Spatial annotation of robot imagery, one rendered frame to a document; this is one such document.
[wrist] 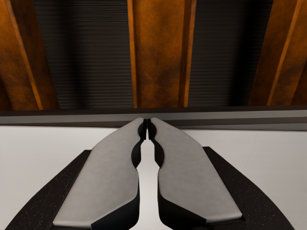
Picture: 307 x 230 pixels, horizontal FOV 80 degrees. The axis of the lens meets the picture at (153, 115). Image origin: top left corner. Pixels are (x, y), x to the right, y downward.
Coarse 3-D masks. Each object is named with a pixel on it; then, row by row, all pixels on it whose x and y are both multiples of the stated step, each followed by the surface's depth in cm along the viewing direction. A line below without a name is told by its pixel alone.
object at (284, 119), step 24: (0, 120) 16; (24, 120) 16; (48, 120) 16; (72, 120) 16; (96, 120) 16; (120, 120) 16; (168, 120) 16; (192, 120) 16; (216, 120) 16; (240, 120) 16; (264, 120) 16; (288, 120) 16
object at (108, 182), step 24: (144, 120) 12; (96, 144) 10; (120, 144) 10; (96, 168) 8; (120, 168) 8; (72, 192) 7; (96, 192) 7; (120, 192) 7; (72, 216) 6; (96, 216) 6; (120, 216) 7
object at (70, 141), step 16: (64, 128) 14; (80, 128) 14; (96, 128) 14; (112, 128) 14; (64, 144) 15; (80, 144) 15; (144, 144) 15; (64, 160) 15; (144, 160) 16; (144, 176) 16; (144, 192) 17; (144, 208) 18; (144, 224) 20
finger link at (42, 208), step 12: (84, 156) 9; (72, 168) 8; (60, 180) 8; (72, 180) 8; (48, 192) 7; (60, 192) 7; (36, 204) 7; (48, 204) 7; (60, 204) 7; (24, 216) 6; (36, 216) 6; (48, 216) 6; (12, 228) 6; (24, 228) 6; (36, 228) 6; (48, 228) 6; (60, 228) 6; (72, 228) 6; (84, 228) 6
